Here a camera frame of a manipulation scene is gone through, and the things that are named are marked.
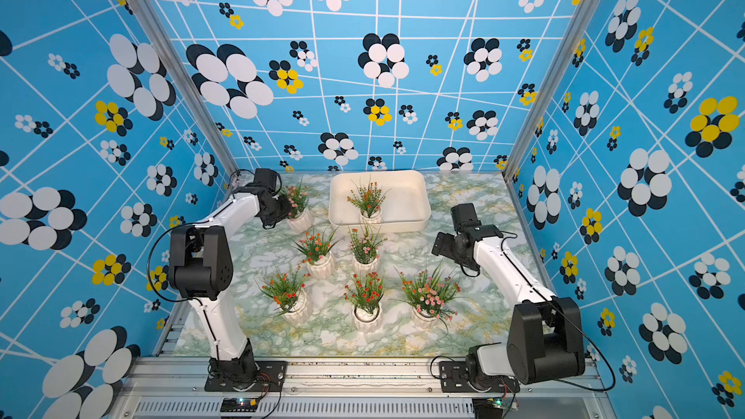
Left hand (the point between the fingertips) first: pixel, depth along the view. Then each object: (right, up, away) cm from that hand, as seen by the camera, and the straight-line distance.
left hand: (292, 210), depth 100 cm
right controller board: (+57, -47, -30) cm, 80 cm away
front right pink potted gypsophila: (+43, -20, -28) cm, 55 cm away
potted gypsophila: (+4, -3, -3) cm, 6 cm away
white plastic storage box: (+41, +1, +10) cm, 42 cm away
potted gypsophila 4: (+27, +4, -6) cm, 28 cm away
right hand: (+53, -12, -13) cm, 56 cm away
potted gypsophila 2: (+13, -15, -13) cm, 23 cm away
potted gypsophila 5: (+6, -20, -24) cm, 32 cm away
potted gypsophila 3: (+26, -10, -17) cm, 33 cm away
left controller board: (-5, -48, -28) cm, 56 cm away
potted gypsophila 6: (+27, -27, -22) cm, 44 cm away
